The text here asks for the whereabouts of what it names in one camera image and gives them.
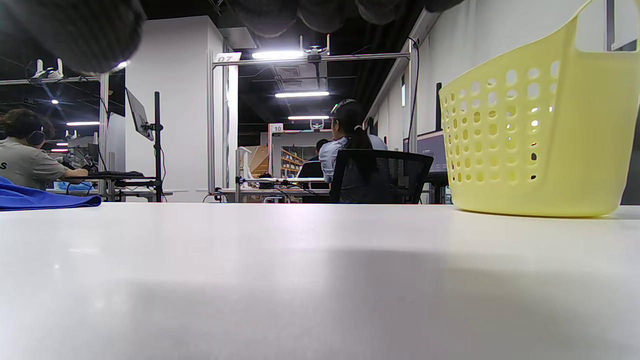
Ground person's right hand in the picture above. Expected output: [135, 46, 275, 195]
[0, 0, 466, 76]

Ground blue t-shirt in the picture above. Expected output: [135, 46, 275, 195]
[0, 176, 103, 211]

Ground black monitor on pole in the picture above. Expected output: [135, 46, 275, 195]
[125, 87, 167, 203]

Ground black keyboard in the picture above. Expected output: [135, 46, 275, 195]
[90, 170, 145, 179]

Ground white desk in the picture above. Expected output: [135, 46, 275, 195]
[197, 177, 333, 203]

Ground black mesh office chair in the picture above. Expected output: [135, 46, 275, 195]
[329, 149, 435, 205]

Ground dark computer monitor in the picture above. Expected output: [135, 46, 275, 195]
[416, 131, 449, 174]

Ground yellow perforated plastic basket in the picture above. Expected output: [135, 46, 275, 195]
[439, 0, 640, 218]

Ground aluminium frame rig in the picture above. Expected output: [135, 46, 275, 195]
[206, 47, 420, 203]

